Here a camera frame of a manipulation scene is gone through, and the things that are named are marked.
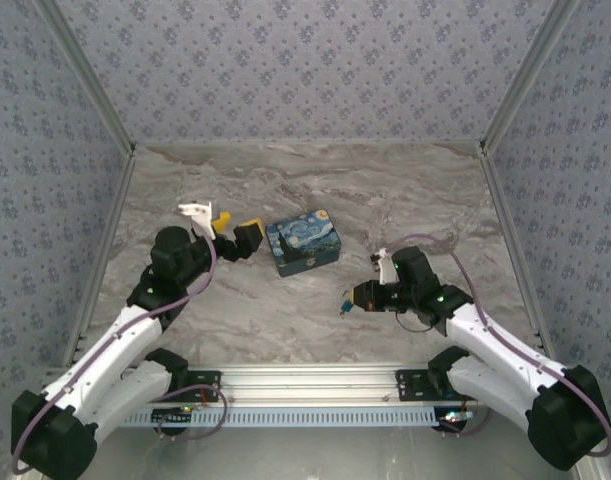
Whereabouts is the black controller board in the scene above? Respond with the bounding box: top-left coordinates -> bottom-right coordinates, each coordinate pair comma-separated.
434,407 -> 474,434
151,407 -> 194,435

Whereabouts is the aluminium mounting rail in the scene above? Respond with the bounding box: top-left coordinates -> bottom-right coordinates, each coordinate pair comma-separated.
38,364 -> 486,407

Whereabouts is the light blue slotted cable duct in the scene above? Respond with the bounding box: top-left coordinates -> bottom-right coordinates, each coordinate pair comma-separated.
118,405 -> 439,430

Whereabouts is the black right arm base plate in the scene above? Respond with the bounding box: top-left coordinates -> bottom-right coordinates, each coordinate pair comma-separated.
395,368 -> 466,403

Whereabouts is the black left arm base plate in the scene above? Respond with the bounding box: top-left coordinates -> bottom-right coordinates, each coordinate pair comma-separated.
152,368 -> 222,403

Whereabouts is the starry night print box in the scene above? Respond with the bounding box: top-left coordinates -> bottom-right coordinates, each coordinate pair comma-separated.
264,209 -> 344,279

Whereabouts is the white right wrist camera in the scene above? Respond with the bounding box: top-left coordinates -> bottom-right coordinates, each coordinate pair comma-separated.
370,248 -> 397,287

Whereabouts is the aluminium slanted frame post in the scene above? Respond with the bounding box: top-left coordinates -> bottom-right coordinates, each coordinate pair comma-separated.
37,0 -> 137,154
478,0 -> 582,154

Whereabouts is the aluminium table side rail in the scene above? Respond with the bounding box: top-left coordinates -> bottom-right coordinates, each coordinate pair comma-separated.
63,148 -> 137,367
478,144 -> 557,365

